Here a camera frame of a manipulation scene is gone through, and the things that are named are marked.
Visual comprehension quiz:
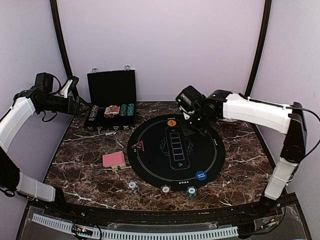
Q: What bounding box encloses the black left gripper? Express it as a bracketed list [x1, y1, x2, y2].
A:
[38, 94, 92, 116]

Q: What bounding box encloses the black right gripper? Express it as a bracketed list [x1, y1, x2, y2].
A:
[178, 111, 213, 139]

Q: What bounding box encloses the orange round blind button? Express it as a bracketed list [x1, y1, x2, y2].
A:
[167, 119, 177, 127]

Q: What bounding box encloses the blue round blind button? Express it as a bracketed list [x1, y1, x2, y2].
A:
[195, 170, 207, 181]

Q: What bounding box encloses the brown poker chip stack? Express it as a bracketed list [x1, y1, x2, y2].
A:
[160, 185, 171, 195]

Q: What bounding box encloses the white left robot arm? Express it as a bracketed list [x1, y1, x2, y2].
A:
[0, 86, 89, 218]

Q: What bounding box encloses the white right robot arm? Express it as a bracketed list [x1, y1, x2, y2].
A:
[69, 101, 307, 217]

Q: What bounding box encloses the red dice row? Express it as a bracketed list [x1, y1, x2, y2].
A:
[104, 115, 115, 119]

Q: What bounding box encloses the clear round dealer button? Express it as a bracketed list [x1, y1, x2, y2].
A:
[108, 105, 119, 112]

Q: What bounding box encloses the red card deck in case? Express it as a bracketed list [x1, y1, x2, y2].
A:
[104, 105, 120, 116]

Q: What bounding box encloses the black poker chip case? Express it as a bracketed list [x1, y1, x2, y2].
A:
[83, 69, 137, 131]

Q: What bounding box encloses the green and blue chip row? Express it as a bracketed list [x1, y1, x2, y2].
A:
[119, 104, 128, 117]

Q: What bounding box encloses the round black poker mat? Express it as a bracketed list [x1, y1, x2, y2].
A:
[127, 114, 226, 192]

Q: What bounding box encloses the teal and blue chip row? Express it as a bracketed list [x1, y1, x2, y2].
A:
[126, 103, 135, 117]

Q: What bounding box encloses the red triangular all-in marker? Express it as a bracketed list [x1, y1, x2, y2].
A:
[131, 140, 145, 152]

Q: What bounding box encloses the red card deck on table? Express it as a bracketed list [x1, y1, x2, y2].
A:
[102, 151, 126, 168]

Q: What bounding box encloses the gold card box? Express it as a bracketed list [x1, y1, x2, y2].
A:
[111, 151, 128, 171]

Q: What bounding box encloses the blue chip stack on table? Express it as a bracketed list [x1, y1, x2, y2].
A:
[126, 180, 139, 195]

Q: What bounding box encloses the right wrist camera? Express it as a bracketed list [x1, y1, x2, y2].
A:
[175, 85, 201, 112]

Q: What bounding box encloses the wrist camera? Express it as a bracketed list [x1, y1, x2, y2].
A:
[175, 85, 201, 112]
[34, 72, 54, 93]

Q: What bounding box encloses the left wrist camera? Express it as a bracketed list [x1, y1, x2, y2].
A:
[34, 72, 54, 93]

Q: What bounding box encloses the white slotted cable duct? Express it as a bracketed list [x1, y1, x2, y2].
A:
[31, 213, 239, 240]

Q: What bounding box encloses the black right frame post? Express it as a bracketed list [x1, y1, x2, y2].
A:
[244, 0, 272, 97]

